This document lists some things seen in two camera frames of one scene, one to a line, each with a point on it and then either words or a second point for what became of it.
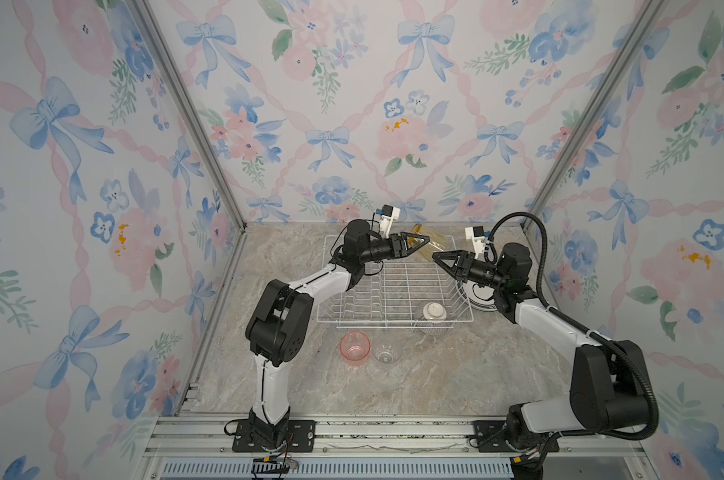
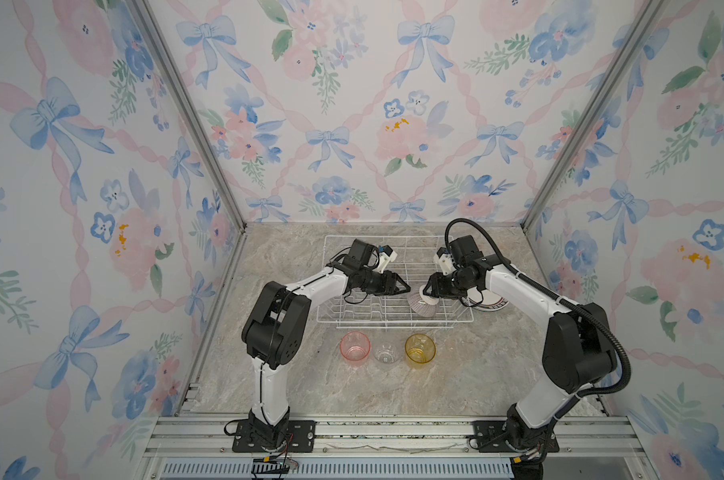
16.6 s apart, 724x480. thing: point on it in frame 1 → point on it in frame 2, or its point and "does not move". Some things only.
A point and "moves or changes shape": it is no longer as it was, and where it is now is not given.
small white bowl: [434, 311] moves or changes shape
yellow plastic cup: [436, 242] → [420, 350]
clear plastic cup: [387, 353] does not move
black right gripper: [464, 263] → [435, 281]
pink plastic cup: [354, 347] does not move
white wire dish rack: [409, 293] does not move
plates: [481, 297] does not move
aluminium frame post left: [186, 99] does not move
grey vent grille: [344, 468] does not move
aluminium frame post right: [640, 26] does not move
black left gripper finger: [425, 241] → [403, 283]
